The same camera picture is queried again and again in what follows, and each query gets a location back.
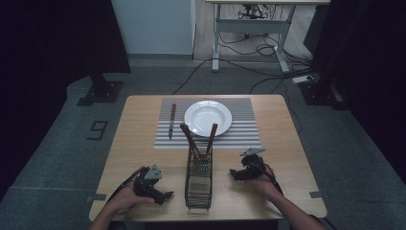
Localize person's left hand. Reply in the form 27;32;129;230
109;166;155;213

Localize white desk frame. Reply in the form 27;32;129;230
205;0;331;74

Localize white panel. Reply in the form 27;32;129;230
110;0;196;57

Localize hand-held gripper black cable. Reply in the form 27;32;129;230
106;166;150;204
250;162;285;196

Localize person's right hand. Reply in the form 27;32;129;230
244;173;283;203

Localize right hand-held gripper black cable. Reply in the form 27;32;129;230
250;162;285;196

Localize white plate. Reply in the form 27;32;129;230
183;100;234;138

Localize wooden-handled utensil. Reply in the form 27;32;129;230
179;123;201;161
205;123;219;156

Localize dark curtain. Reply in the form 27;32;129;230
303;0;406;185
0;0;132;202

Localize grey striped placemat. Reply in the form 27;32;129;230
153;97;262;150

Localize white power strip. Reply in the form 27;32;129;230
291;74;316;85

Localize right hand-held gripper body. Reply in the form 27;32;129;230
238;147;266;182

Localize black wire cutlery holder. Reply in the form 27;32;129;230
184;147;214;211

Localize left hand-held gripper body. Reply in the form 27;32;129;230
133;164;164;201

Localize black stand base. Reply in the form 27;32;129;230
76;72;124;107
299;80;349;111

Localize left hand-held gripper black cable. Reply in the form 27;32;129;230
106;166;150;204

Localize wooden-handled knife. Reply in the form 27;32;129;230
168;103;177;141

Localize long black floor cable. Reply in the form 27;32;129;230
171;57;315;96

